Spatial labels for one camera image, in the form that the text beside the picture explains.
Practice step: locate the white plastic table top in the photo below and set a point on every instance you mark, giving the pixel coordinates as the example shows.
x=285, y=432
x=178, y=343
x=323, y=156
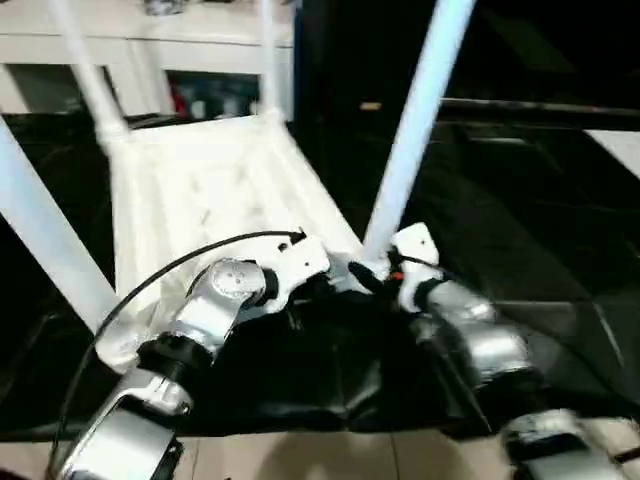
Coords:
x=225, y=170

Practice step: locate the white plastic table leg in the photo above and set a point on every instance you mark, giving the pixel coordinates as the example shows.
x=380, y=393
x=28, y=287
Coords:
x=415, y=125
x=40, y=215
x=270, y=60
x=95, y=90

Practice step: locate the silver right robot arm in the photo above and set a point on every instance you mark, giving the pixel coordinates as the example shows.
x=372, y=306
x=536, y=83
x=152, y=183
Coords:
x=500, y=350

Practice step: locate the black table mat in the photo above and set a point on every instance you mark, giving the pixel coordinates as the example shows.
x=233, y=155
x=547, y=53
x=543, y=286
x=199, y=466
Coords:
x=500, y=225

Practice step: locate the dark metal rod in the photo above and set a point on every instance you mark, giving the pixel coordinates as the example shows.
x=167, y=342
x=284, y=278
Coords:
x=525, y=107

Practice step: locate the white flat board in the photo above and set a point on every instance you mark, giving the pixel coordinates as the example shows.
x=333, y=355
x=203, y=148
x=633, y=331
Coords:
x=617, y=150

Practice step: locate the black backdrop cloth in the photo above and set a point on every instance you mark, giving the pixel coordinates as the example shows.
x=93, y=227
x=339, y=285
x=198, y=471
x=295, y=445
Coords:
x=525, y=50

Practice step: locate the white glass-door cabinet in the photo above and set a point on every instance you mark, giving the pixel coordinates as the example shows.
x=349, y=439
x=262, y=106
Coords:
x=175, y=45

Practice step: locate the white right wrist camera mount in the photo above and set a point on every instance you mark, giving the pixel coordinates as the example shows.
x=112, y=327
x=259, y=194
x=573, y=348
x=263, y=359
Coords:
x=415, y=240

